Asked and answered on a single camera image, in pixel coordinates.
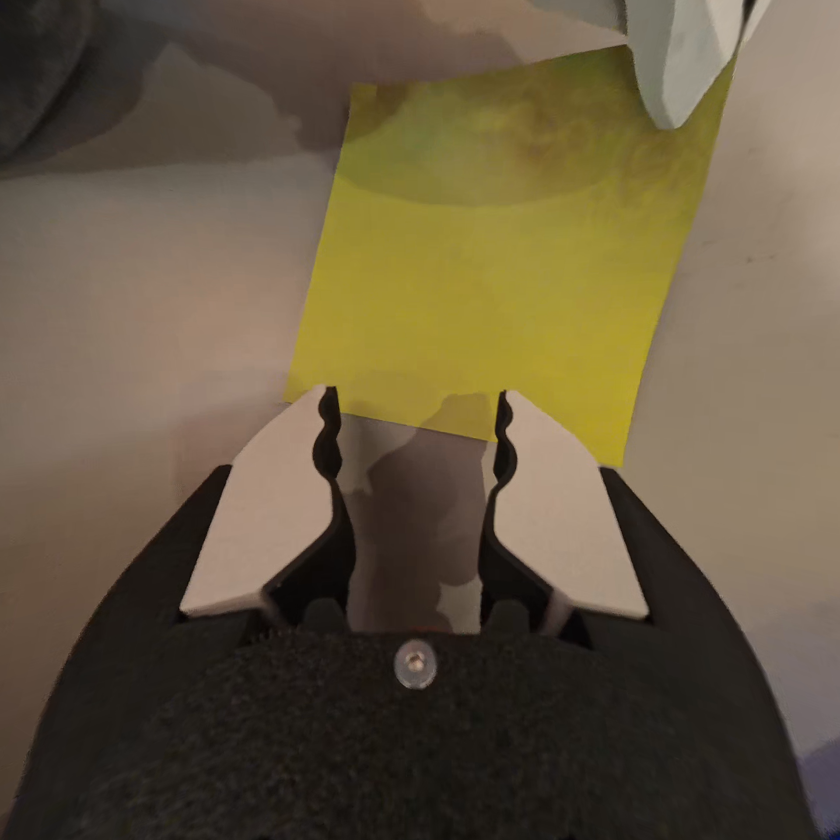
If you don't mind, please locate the floral origami paper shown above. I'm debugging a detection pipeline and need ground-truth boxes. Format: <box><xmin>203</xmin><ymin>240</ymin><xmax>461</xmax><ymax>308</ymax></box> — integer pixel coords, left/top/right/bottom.
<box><xmin>283</xmin><ymin>49</ymin><xmax>736</xmax><ymax>468</ymax></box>

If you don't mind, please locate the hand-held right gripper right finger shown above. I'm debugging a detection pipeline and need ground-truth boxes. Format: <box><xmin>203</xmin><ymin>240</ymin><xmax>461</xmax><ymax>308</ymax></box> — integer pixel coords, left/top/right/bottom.
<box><xmin>478</xmin><ymin>388</ymin><xmax>651</xmax><ymax>636</ymax></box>

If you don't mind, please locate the person's left forearm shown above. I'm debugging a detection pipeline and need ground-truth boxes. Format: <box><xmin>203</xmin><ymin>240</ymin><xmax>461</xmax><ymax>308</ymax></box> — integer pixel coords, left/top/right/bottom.
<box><xmin>0</xmin><ymin>0</ymin><xmax>96</xmax><ymax>165</ymax></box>

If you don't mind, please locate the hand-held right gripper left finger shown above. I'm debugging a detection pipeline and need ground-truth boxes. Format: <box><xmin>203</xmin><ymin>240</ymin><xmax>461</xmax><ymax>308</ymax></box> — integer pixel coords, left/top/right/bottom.
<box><xmin>178</xmin><ymin>386</ymin><xmax>358</xmax><ymax>634</ymax></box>

